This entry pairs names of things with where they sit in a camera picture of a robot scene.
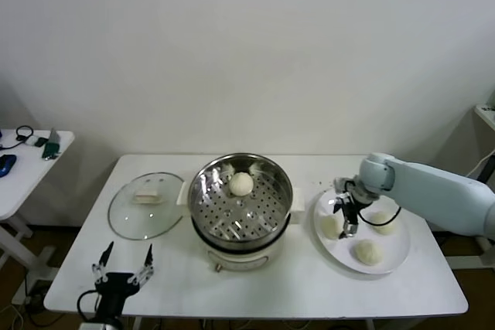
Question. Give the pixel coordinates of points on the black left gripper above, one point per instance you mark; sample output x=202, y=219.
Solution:
x=114, y=287

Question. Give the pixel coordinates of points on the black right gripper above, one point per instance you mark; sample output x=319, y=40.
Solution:
x=350, y=208

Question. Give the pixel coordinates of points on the white steamed baozi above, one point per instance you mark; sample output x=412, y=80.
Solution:
x=240, y=184
x=384, y=218
x=329, y=226
x=369, y=252

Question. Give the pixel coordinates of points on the glass pot lid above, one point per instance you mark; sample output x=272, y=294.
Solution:
x=127, y=222

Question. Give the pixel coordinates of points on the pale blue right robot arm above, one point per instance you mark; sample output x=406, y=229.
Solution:
x=425, y=191

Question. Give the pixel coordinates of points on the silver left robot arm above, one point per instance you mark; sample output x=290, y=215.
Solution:
x=98, y=325

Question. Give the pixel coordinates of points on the stainless steel steamer basket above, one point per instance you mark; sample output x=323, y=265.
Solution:
x=216, y=214

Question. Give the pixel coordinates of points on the white round plate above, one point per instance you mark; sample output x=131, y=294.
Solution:
x=336, y=252

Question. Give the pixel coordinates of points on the white table leg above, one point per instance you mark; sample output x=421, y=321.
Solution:
x=136, y=324
x=369, y=324

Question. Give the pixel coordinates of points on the white electric pot base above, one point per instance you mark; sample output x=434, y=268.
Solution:
x=236, y=258

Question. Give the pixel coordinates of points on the white side table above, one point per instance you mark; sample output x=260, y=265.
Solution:
x=31, y=175

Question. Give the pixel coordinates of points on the green and grey gadget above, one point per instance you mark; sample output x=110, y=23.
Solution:
x=52, y=148

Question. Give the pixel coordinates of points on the blue computer mouse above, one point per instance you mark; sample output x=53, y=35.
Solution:
x=7, y=164

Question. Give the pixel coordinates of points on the white stand frame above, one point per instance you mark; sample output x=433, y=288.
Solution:
x=464, y=263

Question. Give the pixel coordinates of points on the white wall shelf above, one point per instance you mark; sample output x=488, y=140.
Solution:
x=485, y=117

